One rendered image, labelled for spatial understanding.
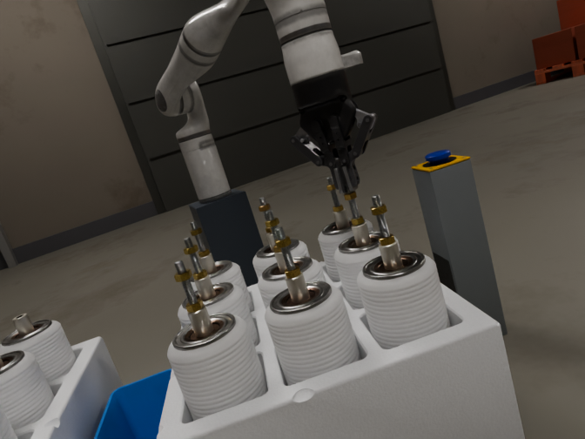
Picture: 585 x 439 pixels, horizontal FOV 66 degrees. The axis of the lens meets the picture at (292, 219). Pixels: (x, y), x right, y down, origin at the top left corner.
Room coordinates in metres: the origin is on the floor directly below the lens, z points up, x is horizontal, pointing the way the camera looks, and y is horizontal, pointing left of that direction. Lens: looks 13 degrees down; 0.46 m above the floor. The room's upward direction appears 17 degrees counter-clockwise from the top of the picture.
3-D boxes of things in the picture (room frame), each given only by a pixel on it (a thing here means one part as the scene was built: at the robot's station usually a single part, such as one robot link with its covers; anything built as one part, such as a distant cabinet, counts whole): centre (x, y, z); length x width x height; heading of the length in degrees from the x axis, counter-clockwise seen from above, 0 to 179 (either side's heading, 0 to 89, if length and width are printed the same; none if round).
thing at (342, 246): (0.63, -0.09, 0.25); 0.08 x 0.08 x 0.01
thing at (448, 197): (0.72, -0.25, 0.16); 0.07 x 0.07 x 0.31; 5
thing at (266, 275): (0.62, 0.03, 0.25); 0.08 x 0.08 x 0.01
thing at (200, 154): (1.25, 0.18, 0.39); 0.09 x 0.09 x 0.17; 18
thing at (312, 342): (0.50, 0.02, 0.16); 0.10 x 0.10 x 0.18
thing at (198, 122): (1.25, 0.18, 0.54); 0.09 x 0.09 x 0.17; 36
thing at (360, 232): (0.63, -0.09, 0.26); 0.02 x 0.02 x 0.03
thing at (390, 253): (0.51, -0.10, 0.26); 0.02 x 0.02 x 0.03
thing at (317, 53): (0.64, -0.10, 0.52); 0.11 x 0.09 x 0.06; 149
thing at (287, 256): (0.50, 0.02, 0.30); 0.01 x 0.01 x 0.08
